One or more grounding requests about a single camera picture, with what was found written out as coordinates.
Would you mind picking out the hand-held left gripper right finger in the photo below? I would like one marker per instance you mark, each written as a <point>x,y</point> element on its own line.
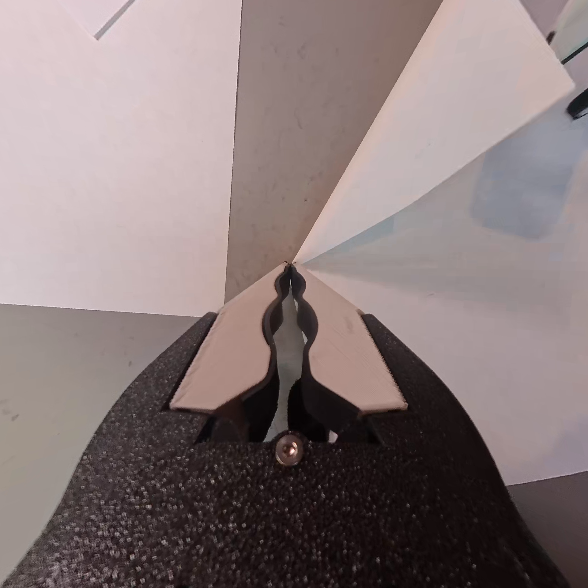
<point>349,363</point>

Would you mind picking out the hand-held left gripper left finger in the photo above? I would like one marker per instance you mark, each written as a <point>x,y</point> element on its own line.
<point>229,363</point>

